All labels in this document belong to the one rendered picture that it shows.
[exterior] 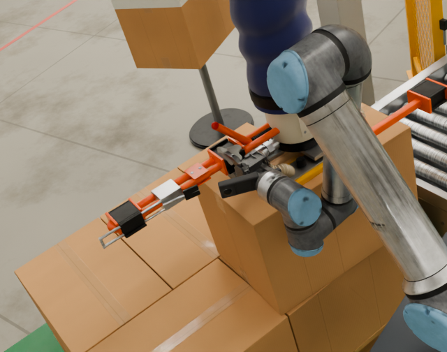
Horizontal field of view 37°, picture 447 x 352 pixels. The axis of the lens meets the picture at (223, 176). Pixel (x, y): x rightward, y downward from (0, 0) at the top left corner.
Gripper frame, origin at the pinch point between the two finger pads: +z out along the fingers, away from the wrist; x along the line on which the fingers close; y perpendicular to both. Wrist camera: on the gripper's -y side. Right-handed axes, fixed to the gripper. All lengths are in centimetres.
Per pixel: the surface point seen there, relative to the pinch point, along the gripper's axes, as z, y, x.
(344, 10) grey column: 94, 135, -39
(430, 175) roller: -9, 76, -53
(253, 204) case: -10.0, 1.2, -12.6
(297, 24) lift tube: -10.5, 28.3, 33.1
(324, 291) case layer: -20, 12, -54
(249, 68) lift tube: 1.4, 17.9, 21.2
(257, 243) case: -16.6, -4.6, -20.1
